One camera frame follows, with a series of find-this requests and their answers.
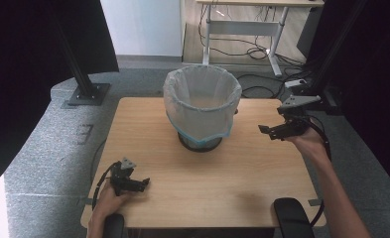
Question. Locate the white power strip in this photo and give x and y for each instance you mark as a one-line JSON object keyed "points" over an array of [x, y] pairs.
{"points": [[295, 82]]}

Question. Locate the black trash bin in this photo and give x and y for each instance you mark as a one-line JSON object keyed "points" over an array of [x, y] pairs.
{"points": [[199, 144]]}

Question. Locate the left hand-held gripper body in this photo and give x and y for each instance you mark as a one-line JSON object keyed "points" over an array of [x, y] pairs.
{"points": [[120, 180]]}

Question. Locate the person's left hand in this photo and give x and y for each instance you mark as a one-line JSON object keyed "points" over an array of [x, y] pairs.
{"points": [[108, 201]]}

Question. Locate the trash bin with plastic liner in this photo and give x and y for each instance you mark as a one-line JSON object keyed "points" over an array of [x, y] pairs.
{"points": [[201, 99]]}

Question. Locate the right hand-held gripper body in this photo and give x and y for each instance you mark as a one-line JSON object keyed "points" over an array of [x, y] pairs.
{"points": [[296, 124]]}

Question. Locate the black metal stand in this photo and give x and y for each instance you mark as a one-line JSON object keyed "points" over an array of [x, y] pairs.
{"points": [[83, 82], [324, 79]]}

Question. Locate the grey floor outlet cover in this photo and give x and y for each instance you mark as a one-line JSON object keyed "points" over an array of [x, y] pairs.
{"points": [[84, 133]]}

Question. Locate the black padded armrest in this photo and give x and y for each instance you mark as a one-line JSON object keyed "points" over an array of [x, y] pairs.
{"points": [[113, 226], [291, 218]]}

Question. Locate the white metal frame desk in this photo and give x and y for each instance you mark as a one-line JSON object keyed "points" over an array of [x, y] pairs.
{"points": [[245, 28]]}

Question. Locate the person's right hand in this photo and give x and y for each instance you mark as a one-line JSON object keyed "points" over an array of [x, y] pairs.
{"points": [[310, 142]]}

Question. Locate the black curtain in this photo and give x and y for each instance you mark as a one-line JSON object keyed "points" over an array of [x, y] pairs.
{"points": [[374, 82], [33, 66]]}

